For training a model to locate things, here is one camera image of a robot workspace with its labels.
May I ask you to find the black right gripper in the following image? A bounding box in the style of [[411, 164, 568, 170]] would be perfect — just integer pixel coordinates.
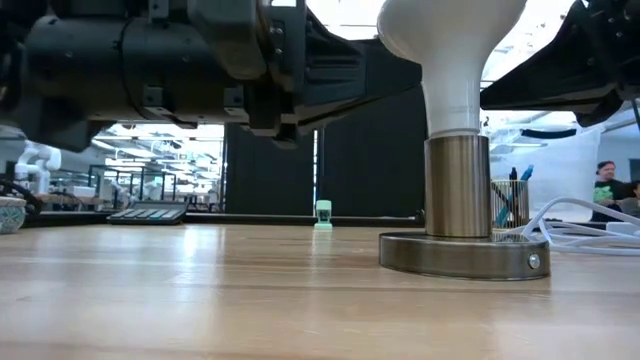
[[479, 0, 640, 129]]

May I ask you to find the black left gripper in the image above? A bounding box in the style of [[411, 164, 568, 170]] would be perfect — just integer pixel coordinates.
[[244, 0, 424, 150]]

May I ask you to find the brass lamp socket base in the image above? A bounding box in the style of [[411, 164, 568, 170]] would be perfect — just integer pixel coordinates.
[[378, 134, 551, 281]]

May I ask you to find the clear plastic storage bin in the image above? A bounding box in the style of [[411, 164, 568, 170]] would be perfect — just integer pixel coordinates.
[[487, 127, 601, 222]]

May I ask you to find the blue pen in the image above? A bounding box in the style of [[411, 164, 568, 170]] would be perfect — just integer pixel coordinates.
[[497, 164, 535, 227]]

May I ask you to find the mint green stapler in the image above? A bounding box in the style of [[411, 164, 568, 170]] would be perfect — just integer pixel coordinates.
[[313, 199, 334, 231]]

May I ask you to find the black desk calculator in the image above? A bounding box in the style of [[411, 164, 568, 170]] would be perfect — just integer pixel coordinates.
[[106, 201, 190, 226]]

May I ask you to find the patterned ceramic bowl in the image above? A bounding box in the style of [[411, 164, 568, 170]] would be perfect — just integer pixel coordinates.
[[0, 194, 27, 235]]

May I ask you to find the gold wire pen cup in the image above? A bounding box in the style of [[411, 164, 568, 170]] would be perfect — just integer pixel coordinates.
[[491, 179, 531, 229]]

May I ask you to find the white lamp power cord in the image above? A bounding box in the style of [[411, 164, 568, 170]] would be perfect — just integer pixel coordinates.
[[509, 196, 640, 257]]

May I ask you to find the black aluminium table frame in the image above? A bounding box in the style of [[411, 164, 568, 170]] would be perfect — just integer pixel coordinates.
[[22, 209, 426, 229]]

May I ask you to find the black cable loop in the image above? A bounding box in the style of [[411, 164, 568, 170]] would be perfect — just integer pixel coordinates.
[[0, 178, 45, 215]]

